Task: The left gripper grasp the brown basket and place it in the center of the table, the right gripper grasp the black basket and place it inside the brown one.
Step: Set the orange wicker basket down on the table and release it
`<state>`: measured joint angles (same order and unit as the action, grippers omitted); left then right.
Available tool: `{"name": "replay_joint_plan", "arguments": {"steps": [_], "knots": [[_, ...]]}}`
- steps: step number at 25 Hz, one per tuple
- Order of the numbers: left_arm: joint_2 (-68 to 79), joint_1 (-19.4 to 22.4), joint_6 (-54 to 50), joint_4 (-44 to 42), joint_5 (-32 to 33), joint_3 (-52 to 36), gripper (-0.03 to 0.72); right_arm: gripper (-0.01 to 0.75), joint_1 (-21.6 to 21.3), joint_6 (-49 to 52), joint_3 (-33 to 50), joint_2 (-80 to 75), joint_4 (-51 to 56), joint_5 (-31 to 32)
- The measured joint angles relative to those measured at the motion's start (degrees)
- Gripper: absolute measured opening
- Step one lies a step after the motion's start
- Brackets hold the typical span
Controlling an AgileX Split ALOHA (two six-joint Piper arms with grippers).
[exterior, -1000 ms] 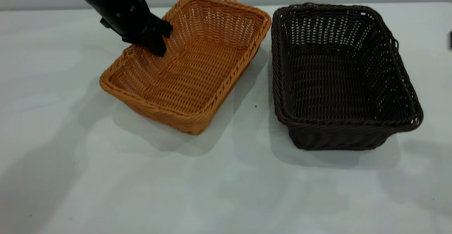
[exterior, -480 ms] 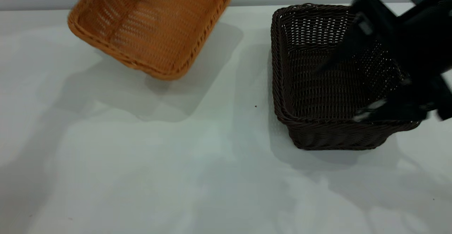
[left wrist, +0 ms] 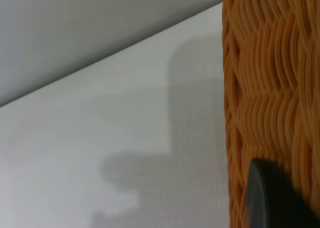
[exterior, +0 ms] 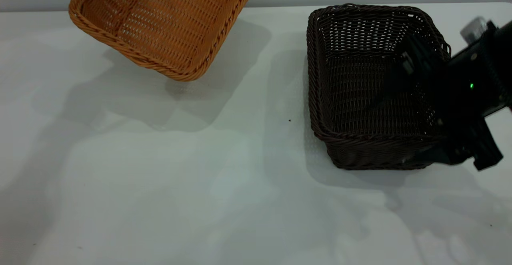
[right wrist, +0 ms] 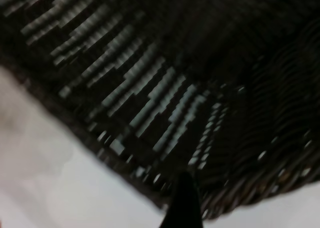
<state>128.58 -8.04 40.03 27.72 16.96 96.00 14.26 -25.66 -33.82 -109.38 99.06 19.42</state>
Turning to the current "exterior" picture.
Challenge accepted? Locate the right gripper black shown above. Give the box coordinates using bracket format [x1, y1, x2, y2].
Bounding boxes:
[376, 36, 504, 172]

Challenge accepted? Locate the dark brown wicker basket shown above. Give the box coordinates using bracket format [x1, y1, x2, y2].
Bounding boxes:
[306, 4, 452, 171]

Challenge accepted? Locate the light brown wicker basket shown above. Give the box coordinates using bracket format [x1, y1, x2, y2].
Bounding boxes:
[68, 0, 260, 82]

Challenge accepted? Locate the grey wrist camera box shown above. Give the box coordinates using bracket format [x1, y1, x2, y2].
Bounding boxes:
[460, 17, 489, 44]

